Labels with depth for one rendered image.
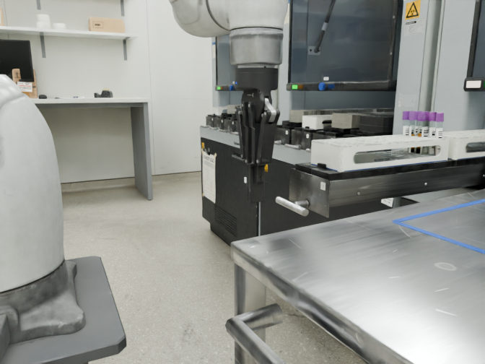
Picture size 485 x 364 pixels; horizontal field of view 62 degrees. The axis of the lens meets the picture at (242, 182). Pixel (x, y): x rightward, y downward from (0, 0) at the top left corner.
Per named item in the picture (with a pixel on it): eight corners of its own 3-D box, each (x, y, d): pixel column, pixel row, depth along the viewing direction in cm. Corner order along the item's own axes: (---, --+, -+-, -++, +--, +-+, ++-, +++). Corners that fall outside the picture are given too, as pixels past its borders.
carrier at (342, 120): (356, 131, 144) (356, 114, 143) (351, 131, 143) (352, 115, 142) (335, 128, 154) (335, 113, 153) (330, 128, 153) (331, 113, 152)
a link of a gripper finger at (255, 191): (263, 163, 73) (265, 164, 72) (262, 200, 74) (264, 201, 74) (247, 165, 72) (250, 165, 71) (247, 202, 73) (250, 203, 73)
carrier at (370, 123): (387, 136, 131) (389, 117, 129) (382, 136, 130) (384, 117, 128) (362, 132, 141) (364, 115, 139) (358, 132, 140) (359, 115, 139)
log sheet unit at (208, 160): (202, 196, 275) (201, 145, 267) (217, 206, 251) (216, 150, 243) (198, 197, 274) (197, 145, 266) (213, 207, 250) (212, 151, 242)
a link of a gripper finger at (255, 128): (267, 101, 70) (271, 101, 69) (267, 165, 72) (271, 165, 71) (247, 102, 69) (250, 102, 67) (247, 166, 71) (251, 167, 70)
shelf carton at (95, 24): (91, 31, 347) (89, 16, 344) (89, 35, 366) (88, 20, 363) (125, 33, 358) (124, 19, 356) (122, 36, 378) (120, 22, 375)
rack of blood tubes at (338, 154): (411, 159, 96) (413, 133, 95) (448, 166, 87) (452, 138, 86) (309, 170, 84) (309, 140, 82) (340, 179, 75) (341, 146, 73)
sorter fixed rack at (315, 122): (357, 128, 177) (358, 113, 176) (374, 129, 168) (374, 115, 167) (301, 131, 165) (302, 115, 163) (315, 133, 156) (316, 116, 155)
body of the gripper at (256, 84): (288, 66, 66) (286, 122, 68) (263, 68, 74) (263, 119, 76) (247, 65, 63) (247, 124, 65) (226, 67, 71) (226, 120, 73)
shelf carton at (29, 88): (15, 98, 332) (11, 68, 327) (16, 97, 352) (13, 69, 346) (37, 98, 339) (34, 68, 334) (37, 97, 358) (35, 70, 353)
